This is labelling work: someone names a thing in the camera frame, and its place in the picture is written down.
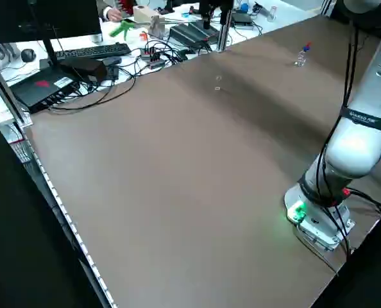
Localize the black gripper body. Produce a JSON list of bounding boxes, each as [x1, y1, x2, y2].
[[199, 0, 235, 8]]

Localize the clear dropper bottle blue cap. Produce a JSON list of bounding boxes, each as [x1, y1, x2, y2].
[[296, 41, 312, 67]]

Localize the black flat box device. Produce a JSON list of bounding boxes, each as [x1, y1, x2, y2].
[[233, 12, 254, 26]]

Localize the black power supply unit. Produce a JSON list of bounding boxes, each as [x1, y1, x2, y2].
[[169, 21, 219, 46]]

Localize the light wooden block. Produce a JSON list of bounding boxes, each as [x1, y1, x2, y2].
[[133, 5, 161, 25]]

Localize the grey usb hub with plugs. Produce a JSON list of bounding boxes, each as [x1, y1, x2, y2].
[[140, 46, 166, 70]]

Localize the green plastic hand tool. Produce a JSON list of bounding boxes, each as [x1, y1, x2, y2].
[[109, 19, 135, 42]]

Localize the black power adapter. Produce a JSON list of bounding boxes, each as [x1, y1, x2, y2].
[[105, 64, 120, 81]]

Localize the black keyboard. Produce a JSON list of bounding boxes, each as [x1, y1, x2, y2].
[[53, 42, 132, 62]]

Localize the dark brown box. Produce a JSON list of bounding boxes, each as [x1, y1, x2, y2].
[[59, 58, 108, 85]]

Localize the black computer monitor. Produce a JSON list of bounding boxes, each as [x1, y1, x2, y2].
[[0, 0, 103, 44]]

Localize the black monitor stand pole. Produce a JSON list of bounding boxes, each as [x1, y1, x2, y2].
[[28, 0, 60, 69]]

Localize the black computer mouse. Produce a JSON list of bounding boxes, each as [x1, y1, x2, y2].
[[21, 48, 37, 63]]

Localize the black computer with red logo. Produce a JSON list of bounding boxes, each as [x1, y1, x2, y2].
[[10, 68, 82, 114]]

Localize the grey white device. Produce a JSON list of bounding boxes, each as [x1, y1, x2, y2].
[[0, 43, 18, 62]]

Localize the aluminium profile post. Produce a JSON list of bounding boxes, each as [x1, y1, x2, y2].
[[0, 47, 33, 126], [216, 24, 235, 53]]

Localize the grey metal bracket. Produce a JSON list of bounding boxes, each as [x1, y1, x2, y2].
[[148, 15, 166, 40]]

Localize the black table cable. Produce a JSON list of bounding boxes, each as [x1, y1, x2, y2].
[[47, 54, 137, 112]]

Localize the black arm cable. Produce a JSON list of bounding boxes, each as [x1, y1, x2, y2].
[[315, 19, 363, 257]]

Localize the black cable with red plug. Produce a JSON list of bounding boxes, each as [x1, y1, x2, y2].
[[343, 187, 381, 219]]

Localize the aluminium table edge rail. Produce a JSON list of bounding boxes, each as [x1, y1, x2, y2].
[[17, 126, 118, 308]]

